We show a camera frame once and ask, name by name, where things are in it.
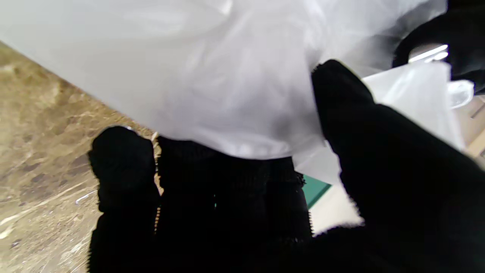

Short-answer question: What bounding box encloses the teal plastic basket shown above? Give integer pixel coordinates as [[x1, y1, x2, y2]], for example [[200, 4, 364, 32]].
[[301, 174, 333, 210]]

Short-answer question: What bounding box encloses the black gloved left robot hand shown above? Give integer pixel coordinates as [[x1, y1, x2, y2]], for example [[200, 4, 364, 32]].
[[392, 0, 485, 95]]

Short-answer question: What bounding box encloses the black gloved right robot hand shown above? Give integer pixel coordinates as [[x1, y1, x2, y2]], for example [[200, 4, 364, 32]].
[[88, 59, 485, 273]]

